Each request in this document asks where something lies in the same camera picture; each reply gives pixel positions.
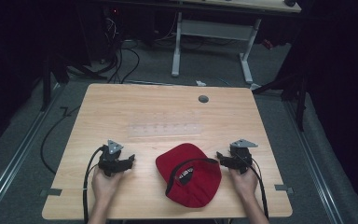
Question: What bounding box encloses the red baseball cap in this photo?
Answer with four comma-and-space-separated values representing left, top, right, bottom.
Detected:
155, 142, 223, 209

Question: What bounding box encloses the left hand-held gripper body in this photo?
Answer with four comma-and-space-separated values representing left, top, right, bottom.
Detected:
97, 139, 125, 177

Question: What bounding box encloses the black metal stand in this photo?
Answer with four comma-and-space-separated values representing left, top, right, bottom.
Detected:
39, 55, 106, 112
252, 73, 309, 133

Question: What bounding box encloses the white-framed wooden desk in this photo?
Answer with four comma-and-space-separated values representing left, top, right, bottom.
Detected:
167, 0, 302, 91

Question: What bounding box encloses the metal floor rail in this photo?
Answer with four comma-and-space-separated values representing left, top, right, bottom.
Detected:
283, 99, 346, 224
0, 81, 66, 218

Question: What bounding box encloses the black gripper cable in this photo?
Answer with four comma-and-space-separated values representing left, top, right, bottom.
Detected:
233, 152, 269, 220
82, 146, 105, 224

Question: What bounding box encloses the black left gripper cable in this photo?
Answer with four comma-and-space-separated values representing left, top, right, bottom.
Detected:
82, 146, 105, 224

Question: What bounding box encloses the bundle of black cables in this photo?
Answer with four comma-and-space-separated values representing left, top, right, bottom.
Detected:
101, 12, 142, 84

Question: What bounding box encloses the person's right hand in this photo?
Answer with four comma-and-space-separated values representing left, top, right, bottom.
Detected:
228, 167, 259, 201

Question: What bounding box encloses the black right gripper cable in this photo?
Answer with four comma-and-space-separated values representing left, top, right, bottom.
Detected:
233, 152, 269, 220

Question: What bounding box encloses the black floor cable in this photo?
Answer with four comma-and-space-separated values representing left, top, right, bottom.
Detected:
39, 105, 82, 175

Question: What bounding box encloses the grey tape piece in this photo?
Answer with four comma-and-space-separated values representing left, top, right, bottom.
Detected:
39, 188, 63, 198
274, 184, 295, 194

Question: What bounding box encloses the person's left hand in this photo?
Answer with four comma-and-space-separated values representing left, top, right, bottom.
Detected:
91, 167, 125, 203

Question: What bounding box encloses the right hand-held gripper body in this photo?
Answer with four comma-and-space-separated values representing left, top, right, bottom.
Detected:
228, 138, 259, 175

